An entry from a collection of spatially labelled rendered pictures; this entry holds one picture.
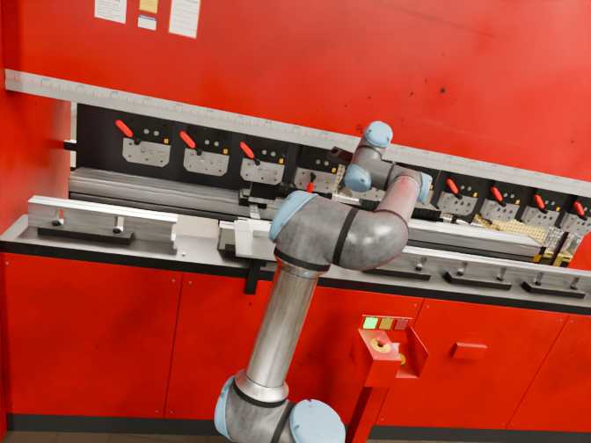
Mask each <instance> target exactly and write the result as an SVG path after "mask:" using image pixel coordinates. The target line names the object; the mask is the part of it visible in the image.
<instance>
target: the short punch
mask: <svg viewBox="0 0 591 443"><path fill-rule="evenodd" d="M278 186H279V184H277V185H270V184H265V183H260V182H254V181H252V184H251V189H250V193H249V199H248V201H252V202H258V203H265V204H271V205H274V202H275V199H276V195H277V191H278Z"/></svg>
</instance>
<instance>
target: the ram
mask: <svg viewBox="0 0 591 443"><path fill-rule="evenodd" d="M2 8H3V29H4V67H5V69H11V70H16V71H20V72H25V73H30V74H35V75H39V76H47V77H52V78H56V79H62V80H66V81H71V82H75V83H80V84H88V85H93V86H98V87H102V88H107V89H111V90H116V91H124V92H129V93H134V94H138V95H143V96H147V97H152V98H161V99H165V100H170V101H174V102H179V103H183V104H188V105H197V106H201V107H206V108H210V109H215V110H219V111H225V112H229V113H237V114H242V115H246V116H251V117H255V118H261V119H265V120H273V121H278V122H282V123H287V124H292V125H297V126H301V127H309V128H314V129H318V130H324V131H328V132H333V133H337V134H345V135H350V136H355V137H360V138H362V136H363V133H364V130H365V129H366V128H367V127H368V125H369V124H370V123H372V122H374V121H381V122H384V123H385V124H387V125H388V126H389V127H390V129H391V131H392V138H391V140H390V143H391V144H396V145H400V146H405V147H409V148H414V149H423V150H427V151H432V152H436V153H441V154H445V155H450V156H459V157H463V158H468V159H472V160H477V161H481V162H487V163H495V164H499V165H504V166H508V167H513V168H517V169H523V170H527V171H535V172H540V173H544V174H549V175H554V176H559V177H563V178H571V179H576V180H580V181H586V182H590V183H591V0H201V7H200V15H199V22H198V30H197V37H196V39H193V38H189V37H186V36H181V35H177V34H174V33H168V30H169V20H170V11H171V0H158V1H157V13H154V12H150V11H143V10H139V9H140V0H127V5H126V19H125V23H121V22H117V21H113V20H109V19H105V18H98V17H95V0H2ZM139 14H141V15H145V16H149V17H153V18H156V19H157V22H156V30H152V29H149V28H144V27H140V26H138V22H139ZM5 69H4V74H5ZM5 89H6V90H10V91H19V92H24V93H29V94H33V95H38V96H43V97H48V98H57V99H61V100H67V101H71V102H77V103H81V104H87V105H95V106H100V107H105V108H110V109H114V110H119V111H124V112H129V113H138V114H142V115H148V116H152V117H158V118H162V119H167V120H176V121H181V122H185V123H190V124H195V125H200V126H205V127H214V128H219V129H223V130H229V131H233V132H239V133H243V134H252V135H257V136H262V137H266V138H271V139H276V140H281V141H286V142H294V143H300V144H304V145H310V146H314V147H319V148H324V149H332V148H333V147H334V146H336V147H338V148H341V149H345V150H347V151H350V152H353V153H354V151H355V149H356V147H357V146H354V145H349V144H344V143H339V142H331V141H326V140H321V139H317V138H312V137H307V136H302V135H298V134H289V133H284V132H280V131H274V130H270V129H265V128H260V127H252V126H247V125H242V124H237V123H233V122H228V121H223V120H215V119H210V118H205V117H201V116H196V115H191V114H186V113H178V112H173V111H168V110H164V109H158V108H154V107H149V106H145V105H136V104H131V103H126V102H121V101H117V100H112V99H107V98H99V97H94V96H89V95H84V94H80V93H75V92H70V91H62V90H57V89H52V88H48V87H43V86H38V85H33V84H24V83H20V82H15V81H11V80H5ZM382 159H385V160H391V161H395V162H400V163H408V164H414V165H418V166H423V167H428V168H433V169H438V170H443V171H452V172H456V173H462V174H466V175H472V176H476V177H481V178H489V179H495V180H499V181H504V182H509V183H514V184H519V185H527V186H533V187H537V188H543V189H547V190H552V191H557V192H566V193H570V194H575V195H580V196H585V197H590V198H591V191H590V190H586V189H581V188H576V187H571V186H567V185H558V184H553V183H549V182H544V181H539V180H534V179H529V178H521V177H516V176H511V175H507V174H502V173H498V172H492V171H484V170H479V169H474V168H470V167H465V166H460V165H455V164H451V163H442V162H437V161H433V160H427V159H423V158H418V157H414V156H405V155H400V154H395V153H390V152H386V151H385V152H384V154H383V158H382Z"/></svg>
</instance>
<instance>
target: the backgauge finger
mask: <svg viewBox="0 0 591 443"><path fill-rule="evenodd" d="M249 193H250V189H245V188H243V189H239V192H238V205H239V206H244V207H249V208H250V214H251V219H253V220H259V219H260V218H259V208H261V209H266V206H267V204H265V203H258V202H252V201H248V199H249Z"/></svg>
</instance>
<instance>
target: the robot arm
mask: <svg viewBox="0 0 591 443"><path fill-rule="evenodd" d="M391 138H392V131H391V129H390V127H389V126H388V125H387V124H385V123H384V122H381V121H374V122H372V123H370V124H369V125H368V127H367V128H366V129H365V130H364V133H363V136H362V138H361V140H360V142H359V144H358V146H357V147H356V149H355V151H354V153H353V152H350V151H347V150H345V149H341V148H338V147H336V146H334V147H333V148H332V149H331V150H330V151H329V152H328V153H327V154H326V156H327V159H328V160H331V161H333V162H335V163H339V164H341V165H344V166H346V167H347V169H346V171H345V172H344V174H343V176H342V179H341V180H340V182H339V184H338V186H337V192H338V194H340V193H341V192H342V193H344V194H345V195H347V196H349V197H353V196H354V194H353V193H352V191H351V190H353V191H355V192H367V191H368V190H369V188H370V187H374V188H376V189H379V190H382V191H386V194H384V196H383V198H382V200H381V202H380V204H379V205H378V207H377V209H376V210H375V211H373V212H371V213H370V212H367V211H364V210H360V209H358V208H355V207H350V206H348V205H345V204H342V203H339V202H337V201H334V200H329V199H327V198H324V197H321V196H319V195H318V194H316V193H314V194H313V193H309V192H304V191H295V192H292V193H291V194H290V195H289V196H288V197H287V198H286V199H285V200H284V201H283V202H282V203H281V205H280V207H279V209H278V210H277V212H276V214H275V216H274V218H273V221H272V223H271V226H270V229H269V235H268V237H269V240H270V241H272V243H275V247H274V253H273V254H274V257H275V259H276V260H277V263H278V265H277V267H276V270H275V274H274V278H273V281H272V285H271V287H270V290H269V293H268V296H267V299H266V304H265V307H264V310H263V313H262V316H261V319H260V322H259V327H258V329H257V333H256V336H255V339H254V341H253V345H252V349H251V352H250V356H249V359H248V361H247V364H246V367H245V368H243V369H241V370H239V371H238V372H237V374H236V375H233V376H231V377H230V378H229V379H228V380H227V381H226V382H225V384H224V386H223V389H222V391H221V395H220V396H219V397H218V400H217V404H216V407H215V428H216V430H217V431H218V432H219V433H220V434H222V435H224V436H226V437H227V438H228V439H229V440H231V441H233V442H237V443H345V437H346V434H345V428H344V425H343V424H342V423H341V421H340V417H339V415H338V414H337V413H336V412H335V411H334V410H333V409H332V408H331V407H330V406H328V405H327V404H325V403H322V402H320V401H318V400H313V399H310V400H309V401H308V400H302V401H301V402H299V403H293V402H291V401H289V400H288V399H287V397H288V384H287V383H286V382H285V379H286V376H287V373H288V369H289V366H290V363H291V360H292V358H293V354H294V351H295V348H296V344H297V341H298V338H299V336H300V333H301V330H302V327H303V323H304V320H305V317H306V315H307V312H308V309H309V306H310V301H311V298H312V295H313V293H314V290H315V287H316V284H317V280H318V277H319V276H321V275H323V274H325V273H327V272H329V270H330V267H331V264H333V265H336V266H339V267H342V268H345V269H348V270H354V271H364V270H368V269H373V268H377V267H379V266H382V265H385V264H387V263H388V262H390V261H391V260H393V259H394V258H395V257H397V256H398V255H399V254H400V253H401V252H402V250H403V249H404V248H405V246H406V244H407V241H408V238H409V233H410V231H409V226H408V223H409V221H410V219H411V216H412V211H413V209H414V207H415V204H416V202H417V201H418V202H424V201H425V199H426V196H427V193H428V190H429V187H430V185H431V183H432V178H431V177H430V176H429V175H427V174H424V173H422V172H421V171H413V170H410V169H407V168H404V167H401V166H398V165H395V164H392V163H386V162H384V161H382V158H383V154H384V152H385V150H386V148H387V146H389V144H390V140H391ZM350 189H351V190H350Z"/></svg>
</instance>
